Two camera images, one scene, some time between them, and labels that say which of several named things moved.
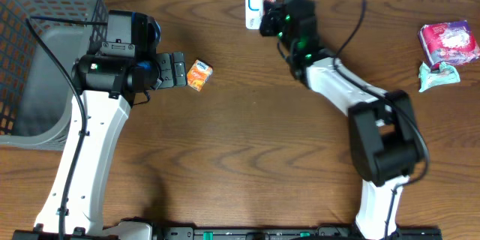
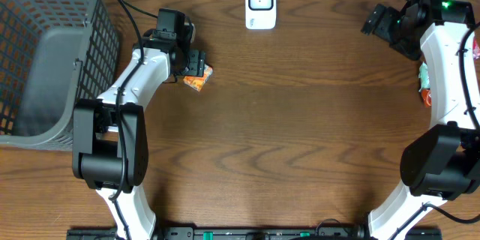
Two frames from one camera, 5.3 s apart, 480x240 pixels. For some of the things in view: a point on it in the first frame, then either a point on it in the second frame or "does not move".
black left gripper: x=160 y=70 -> x=197 y=62
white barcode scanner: x=253 y=4 does not move
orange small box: x=199 y=74 does not move
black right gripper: x=272 y=10 -> x=412 y=50
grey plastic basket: x=36 y=91 does not move
